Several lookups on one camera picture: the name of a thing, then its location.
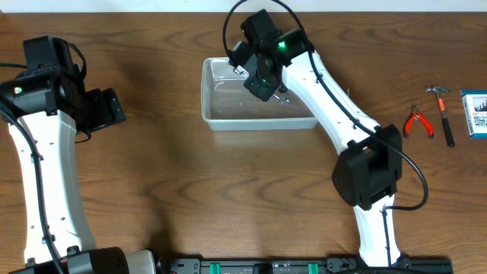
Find silver offset wrench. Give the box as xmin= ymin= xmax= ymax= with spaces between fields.
xmin=233 ymin=66 xmax=291 ymax=104

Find clear plastic container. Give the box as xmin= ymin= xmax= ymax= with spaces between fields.
xmin=201 ymin=57 xmax=318 ymax=131

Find red handled pliers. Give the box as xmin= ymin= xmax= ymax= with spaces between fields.
xmin=403 ymin=104 xmax=434 ymax=139

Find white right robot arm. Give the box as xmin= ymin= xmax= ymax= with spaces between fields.
xmin=240 ymin=30 xmax=402 ymax=267

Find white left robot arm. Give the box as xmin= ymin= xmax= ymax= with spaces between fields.
xmin=1 ymin=57 xmax=157 ymax=273

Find small red black hammer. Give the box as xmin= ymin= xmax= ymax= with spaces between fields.
xmin=425 ymin=85 xmax=455 ymax=147

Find blue white small box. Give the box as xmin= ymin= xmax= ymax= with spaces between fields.
xmin=460 ymin=90 xmax=486 ymax=139

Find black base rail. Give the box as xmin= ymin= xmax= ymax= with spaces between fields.
xmin=167 ymin=256 xmax=454 ymax=274

